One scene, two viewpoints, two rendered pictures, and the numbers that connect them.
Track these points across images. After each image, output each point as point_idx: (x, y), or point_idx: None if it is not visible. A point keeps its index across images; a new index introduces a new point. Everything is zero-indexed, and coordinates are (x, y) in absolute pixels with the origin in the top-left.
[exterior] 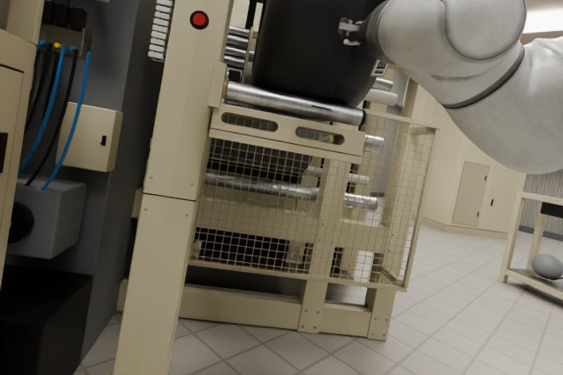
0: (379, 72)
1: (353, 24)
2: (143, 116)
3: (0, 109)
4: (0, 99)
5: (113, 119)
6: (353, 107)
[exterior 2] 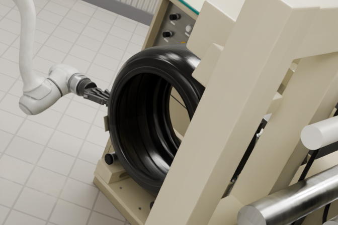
0: (106, 128)
1: (102, 90)
2: (297, 224)
3: (187, 126)
4: (188, 123)
5: (237, 178)
6: (113, 151)
